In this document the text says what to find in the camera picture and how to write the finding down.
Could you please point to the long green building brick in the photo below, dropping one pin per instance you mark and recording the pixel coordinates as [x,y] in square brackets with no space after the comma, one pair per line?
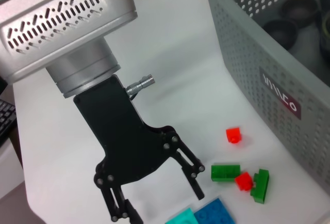
[260,188]

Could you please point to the teal square building plate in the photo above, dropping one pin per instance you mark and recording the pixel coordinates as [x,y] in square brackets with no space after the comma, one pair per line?
[183,217]

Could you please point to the black computer keyboard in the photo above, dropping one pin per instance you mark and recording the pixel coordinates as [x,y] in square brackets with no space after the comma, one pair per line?
[6,120]

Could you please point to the small red building brick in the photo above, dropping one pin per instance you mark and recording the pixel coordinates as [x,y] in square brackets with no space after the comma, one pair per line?
[243,181]
[233,133]

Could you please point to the left wrist camera housing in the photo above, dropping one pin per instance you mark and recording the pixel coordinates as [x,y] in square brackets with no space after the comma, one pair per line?
[64,15]

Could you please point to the small black clay cup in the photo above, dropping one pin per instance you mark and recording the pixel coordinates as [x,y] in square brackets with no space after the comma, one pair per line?
[299,8]
[279,31]

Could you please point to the grey-green perforated storage bin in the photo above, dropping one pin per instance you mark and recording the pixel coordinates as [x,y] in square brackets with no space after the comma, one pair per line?
[245,53]

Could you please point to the small green building brick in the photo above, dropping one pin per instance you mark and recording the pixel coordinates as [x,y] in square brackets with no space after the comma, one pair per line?
[224,173]

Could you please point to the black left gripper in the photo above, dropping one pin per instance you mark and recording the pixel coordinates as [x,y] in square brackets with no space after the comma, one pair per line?
[123,136]

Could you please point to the blue square building plate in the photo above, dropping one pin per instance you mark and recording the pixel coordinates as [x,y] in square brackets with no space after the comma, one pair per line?
[214,212]

